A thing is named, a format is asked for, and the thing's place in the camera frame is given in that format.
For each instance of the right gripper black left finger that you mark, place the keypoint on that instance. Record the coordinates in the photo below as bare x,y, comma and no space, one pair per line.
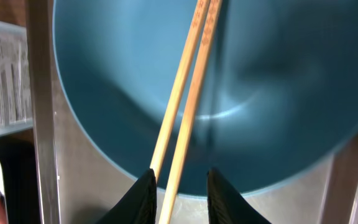
138,205

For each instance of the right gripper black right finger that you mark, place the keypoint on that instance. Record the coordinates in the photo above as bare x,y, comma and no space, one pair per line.
226,205

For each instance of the wooden chopstick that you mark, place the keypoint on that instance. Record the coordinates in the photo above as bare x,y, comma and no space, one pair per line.
178,86
203,49

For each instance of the dark blue plate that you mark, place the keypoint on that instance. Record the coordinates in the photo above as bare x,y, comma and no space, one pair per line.
280,92

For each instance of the black waste tray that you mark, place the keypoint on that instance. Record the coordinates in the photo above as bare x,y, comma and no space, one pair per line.
17,159

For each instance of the clear plastic bin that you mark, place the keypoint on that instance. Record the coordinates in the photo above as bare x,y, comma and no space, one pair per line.
15,95

